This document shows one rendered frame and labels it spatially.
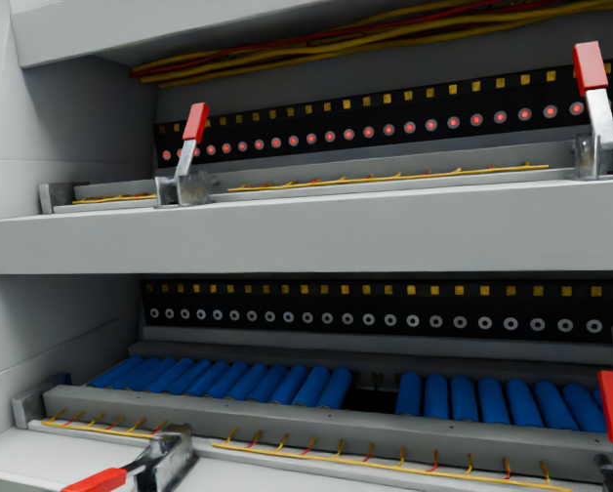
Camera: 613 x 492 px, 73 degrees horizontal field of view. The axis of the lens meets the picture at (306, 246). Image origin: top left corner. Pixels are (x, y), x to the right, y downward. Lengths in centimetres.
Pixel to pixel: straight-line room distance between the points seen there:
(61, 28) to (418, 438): 43
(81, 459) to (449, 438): 26
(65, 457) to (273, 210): 25
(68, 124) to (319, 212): 32
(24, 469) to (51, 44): 34
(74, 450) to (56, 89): 34
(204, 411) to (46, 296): 20
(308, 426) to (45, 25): 40
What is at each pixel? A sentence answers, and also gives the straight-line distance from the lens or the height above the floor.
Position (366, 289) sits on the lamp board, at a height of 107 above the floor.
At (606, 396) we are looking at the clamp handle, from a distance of 28.
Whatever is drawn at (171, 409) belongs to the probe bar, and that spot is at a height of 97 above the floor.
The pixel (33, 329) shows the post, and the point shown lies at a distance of 47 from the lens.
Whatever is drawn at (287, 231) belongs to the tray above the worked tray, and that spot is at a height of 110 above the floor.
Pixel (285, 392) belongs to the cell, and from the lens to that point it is 36.
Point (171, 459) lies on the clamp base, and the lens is 32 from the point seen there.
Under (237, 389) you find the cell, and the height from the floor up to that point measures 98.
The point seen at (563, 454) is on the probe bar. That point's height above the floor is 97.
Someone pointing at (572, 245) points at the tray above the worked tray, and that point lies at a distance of 25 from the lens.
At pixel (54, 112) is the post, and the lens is 50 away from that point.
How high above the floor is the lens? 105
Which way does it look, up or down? 9 degrees up
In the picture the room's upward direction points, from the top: 1 degrees clockwise
